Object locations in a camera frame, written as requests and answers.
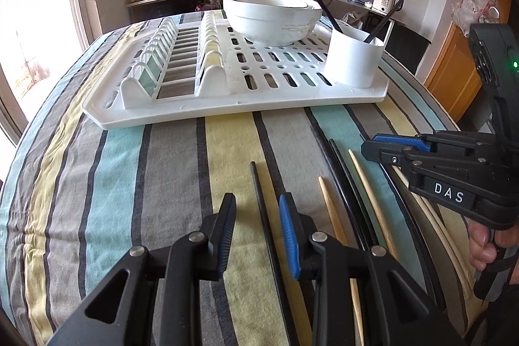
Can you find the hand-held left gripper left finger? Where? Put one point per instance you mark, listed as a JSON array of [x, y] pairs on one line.
[[227, 232]]

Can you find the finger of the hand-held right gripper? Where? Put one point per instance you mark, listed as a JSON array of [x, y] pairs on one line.
[[385, 154], [401, 142]]

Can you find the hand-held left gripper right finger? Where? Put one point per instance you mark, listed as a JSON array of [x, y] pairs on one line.
[[288, 236]]

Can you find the white utensil cup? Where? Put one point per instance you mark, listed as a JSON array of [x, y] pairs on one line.
[[350, 62]]

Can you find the person's right hand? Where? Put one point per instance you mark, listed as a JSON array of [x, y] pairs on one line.
[[481, 246]]

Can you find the wooden door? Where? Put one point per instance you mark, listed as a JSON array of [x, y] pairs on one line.
[[450, 66]]

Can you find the black cabinet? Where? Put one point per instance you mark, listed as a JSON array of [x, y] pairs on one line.
[[405, 46]]

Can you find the striped tablecloth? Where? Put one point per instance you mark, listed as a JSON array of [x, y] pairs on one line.
[[121, 188]]

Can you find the white plastic dish rack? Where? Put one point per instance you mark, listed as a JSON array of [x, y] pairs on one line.
[[263, 96]]

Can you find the hanging plastic bag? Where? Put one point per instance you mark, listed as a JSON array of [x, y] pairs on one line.
[[472, 7]]

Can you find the large white bowl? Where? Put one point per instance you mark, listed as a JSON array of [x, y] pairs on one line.
[[263, 30]]

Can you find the white bowl with dark rim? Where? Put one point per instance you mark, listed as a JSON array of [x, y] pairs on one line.
[[275, 1]]

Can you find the window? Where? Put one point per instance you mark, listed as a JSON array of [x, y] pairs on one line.
[[32, 25]]

